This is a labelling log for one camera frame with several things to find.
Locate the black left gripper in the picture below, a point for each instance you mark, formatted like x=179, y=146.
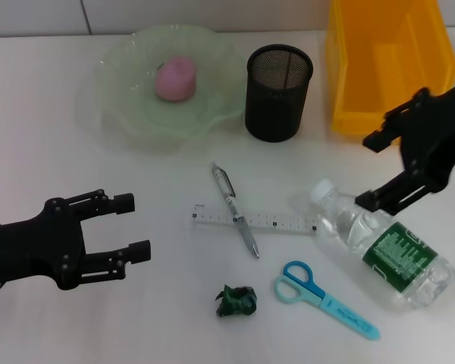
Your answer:
x=30, y=250

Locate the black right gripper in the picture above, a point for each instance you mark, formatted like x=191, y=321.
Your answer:
x=436, y=144

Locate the clear green-label water bottle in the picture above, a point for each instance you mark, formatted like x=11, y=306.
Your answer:
x=398, y=250

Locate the green plastic scrap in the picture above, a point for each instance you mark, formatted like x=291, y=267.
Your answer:
x=237, y=301

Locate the grey retractable pen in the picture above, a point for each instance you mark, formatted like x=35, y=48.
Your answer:
x=227, y=193

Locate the green glass fruit plate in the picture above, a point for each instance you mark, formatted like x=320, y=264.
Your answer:
x=129, y=113

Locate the transparent plastic ruler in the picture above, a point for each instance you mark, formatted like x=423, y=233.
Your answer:
x=280, y=221

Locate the black mesh pen holder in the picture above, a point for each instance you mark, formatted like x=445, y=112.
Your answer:
x=277, y=113

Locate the blue scissors with sheath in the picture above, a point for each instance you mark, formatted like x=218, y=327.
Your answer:
x=337, y=307

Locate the pink peach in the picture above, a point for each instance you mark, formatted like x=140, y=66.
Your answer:
x=174, y=79

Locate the yellow plastic bin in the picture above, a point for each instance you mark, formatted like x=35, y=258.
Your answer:
x=364, y=76

